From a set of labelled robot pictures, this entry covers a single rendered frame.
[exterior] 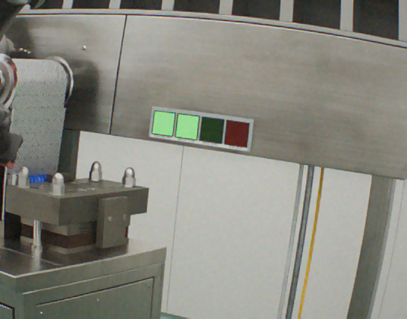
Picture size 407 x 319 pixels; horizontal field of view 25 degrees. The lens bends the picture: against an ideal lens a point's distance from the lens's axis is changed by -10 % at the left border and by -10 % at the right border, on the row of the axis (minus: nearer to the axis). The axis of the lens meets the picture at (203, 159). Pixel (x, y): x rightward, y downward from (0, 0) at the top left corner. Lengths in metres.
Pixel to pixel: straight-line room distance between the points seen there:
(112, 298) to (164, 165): 2.81
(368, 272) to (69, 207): 0.74
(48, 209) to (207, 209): 2.85
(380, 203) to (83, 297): 0.74
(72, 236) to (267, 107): 0.52
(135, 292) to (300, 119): 0.54
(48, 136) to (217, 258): 2.65
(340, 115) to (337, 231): 2.50
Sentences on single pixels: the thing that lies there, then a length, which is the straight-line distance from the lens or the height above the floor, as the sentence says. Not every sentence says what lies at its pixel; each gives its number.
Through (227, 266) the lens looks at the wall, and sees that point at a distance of 4.79.
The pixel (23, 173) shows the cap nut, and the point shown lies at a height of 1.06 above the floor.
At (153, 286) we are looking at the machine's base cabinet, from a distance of 2.30.
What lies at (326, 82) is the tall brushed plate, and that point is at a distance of 2.11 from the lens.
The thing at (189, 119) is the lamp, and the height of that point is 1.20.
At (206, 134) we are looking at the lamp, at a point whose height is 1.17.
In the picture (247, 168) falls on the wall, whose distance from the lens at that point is 4.70.
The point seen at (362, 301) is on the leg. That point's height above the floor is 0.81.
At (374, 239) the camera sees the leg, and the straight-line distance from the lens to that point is 2.25.
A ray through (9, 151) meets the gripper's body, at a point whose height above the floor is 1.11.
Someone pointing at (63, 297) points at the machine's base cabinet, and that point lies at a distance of 1.93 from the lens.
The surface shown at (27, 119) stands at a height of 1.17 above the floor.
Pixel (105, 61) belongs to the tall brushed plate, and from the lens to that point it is 2.34.
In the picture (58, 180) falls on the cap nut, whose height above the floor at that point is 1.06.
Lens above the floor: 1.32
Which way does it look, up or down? 5 degrees down
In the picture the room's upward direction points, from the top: 6 degrees clockwise
